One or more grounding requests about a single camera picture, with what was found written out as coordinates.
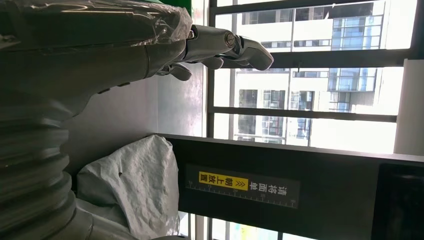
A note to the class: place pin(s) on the building outside window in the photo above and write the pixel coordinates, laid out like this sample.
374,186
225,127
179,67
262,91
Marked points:
314,33

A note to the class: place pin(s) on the black scanner column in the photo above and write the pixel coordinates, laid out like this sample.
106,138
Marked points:
331,198

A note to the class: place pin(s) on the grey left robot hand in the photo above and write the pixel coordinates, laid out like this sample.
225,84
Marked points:
82,59

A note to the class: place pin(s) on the black yellow ruler label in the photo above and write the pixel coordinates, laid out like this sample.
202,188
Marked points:
242,185

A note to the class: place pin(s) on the dark window frame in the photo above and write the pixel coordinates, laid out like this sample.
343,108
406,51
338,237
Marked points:
298,114

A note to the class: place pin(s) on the plain grey parcel bag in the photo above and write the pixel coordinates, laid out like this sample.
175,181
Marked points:
139,179

